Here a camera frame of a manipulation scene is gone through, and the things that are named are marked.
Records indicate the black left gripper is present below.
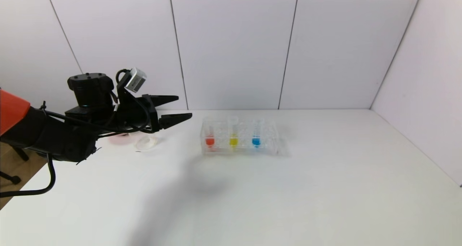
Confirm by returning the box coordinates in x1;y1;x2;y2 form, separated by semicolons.
115;94;192;134

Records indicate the test tube with red pigment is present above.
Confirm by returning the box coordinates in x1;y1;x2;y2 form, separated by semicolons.
205;120;216;150

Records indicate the test tube with yellow pigment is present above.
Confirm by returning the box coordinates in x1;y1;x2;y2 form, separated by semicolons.
228;116;240;150

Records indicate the clear acrylic test tube rack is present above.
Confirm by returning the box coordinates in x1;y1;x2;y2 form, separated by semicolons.
201;117;282;156

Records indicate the test tube with blue pigment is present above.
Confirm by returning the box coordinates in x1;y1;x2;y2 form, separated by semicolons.
251;118;262;149

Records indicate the pink plastic bowl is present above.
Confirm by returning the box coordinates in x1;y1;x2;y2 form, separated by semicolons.
108;132;135;146

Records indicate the black tripod stand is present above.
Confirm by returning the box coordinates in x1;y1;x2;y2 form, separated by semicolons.
0;145;30;186

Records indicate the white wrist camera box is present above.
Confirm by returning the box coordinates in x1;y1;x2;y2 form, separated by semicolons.
125;68;148;93

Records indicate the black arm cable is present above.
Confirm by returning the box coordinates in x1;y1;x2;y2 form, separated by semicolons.
0;154;57;198

